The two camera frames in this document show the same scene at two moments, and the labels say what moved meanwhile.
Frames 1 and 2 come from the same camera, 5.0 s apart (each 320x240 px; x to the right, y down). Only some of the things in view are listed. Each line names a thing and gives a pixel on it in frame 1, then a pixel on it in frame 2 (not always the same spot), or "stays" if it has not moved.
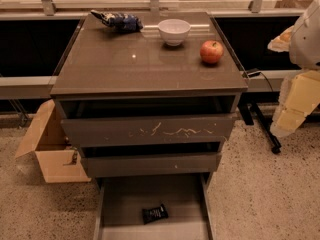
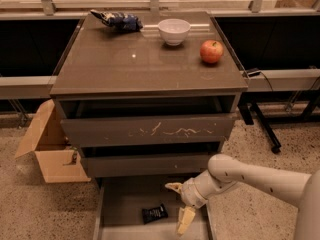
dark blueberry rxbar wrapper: [153, 215] stays
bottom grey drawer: [120, 204] stays
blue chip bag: [120, 21] stays
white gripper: [306, 40] -> [191, 192]
